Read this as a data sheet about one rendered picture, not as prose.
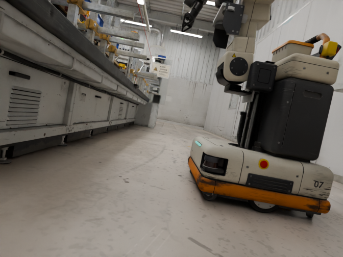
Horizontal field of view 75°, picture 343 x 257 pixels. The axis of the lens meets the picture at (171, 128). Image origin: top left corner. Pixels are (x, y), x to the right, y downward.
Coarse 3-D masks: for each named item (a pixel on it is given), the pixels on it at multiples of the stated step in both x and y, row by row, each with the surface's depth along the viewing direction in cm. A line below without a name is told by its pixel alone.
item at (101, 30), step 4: (80, 24) 132; (84, 24) 132; (80, 28) 133; (84, 28) 132; (100, 28) 132; (104, 28) 132; (100, 32) 133; (104, 32) 132; (108, 32) 132; (112, 32) 132; (116, 32) 132; (120, 32) 133; (124, 32) 133; (116, 36) 135; (120, 36) 133; (124, 36) 133; (128, 36) 133; (132, 36) 133; (136, 36) 133; (136, 40) 135
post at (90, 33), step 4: (92, 0) 127; (96, 0) 127; (100, 0) 130; (92, 12) 127; (92, 16) 128; (96, 16) 129; (96, 20) 130; (88, 32) 128; (92, 32) 128; (88, 36) 128; (92, 36) 129; (92, 40) 130
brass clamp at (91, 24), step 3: (87, 21) 125; (90, 21) 125; (93, 21) 125; (87, 24) 125; (90, 24) 125; (93, 24) 125; (96, 24) 130; (87, 27) 125; (90, 27) 125; (93, 27) 127; (96, 27) 130; (93, 30) 128; (96, 30) 131; (96, 33) 133; (99, 33) 136; (99, 36) 138
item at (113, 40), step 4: (84, 32) 156; (96, 36) 157; (112, 40) 157; (116, 40) 157; (120, 40) 157; (124, 40) 157; (128, 40) 157; (124, 44) 159; (128, 44) 157; (132, 44) 158; (136, 44) 158; (140, 44) 158
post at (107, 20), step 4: (108, 0) 151; (112, 0) 151; (108, 4) 151; (112, 4) 152; (108, 16) 152; (104, 20) 152; (108, 20) 152; (104, 24) 152; (108, 24) 152; (108, 28) 154; (104, 40) 153; (100, 44) 153; (104, 44) 153; (100, 48) 153; (104, 48) 153; (104, 52) 155
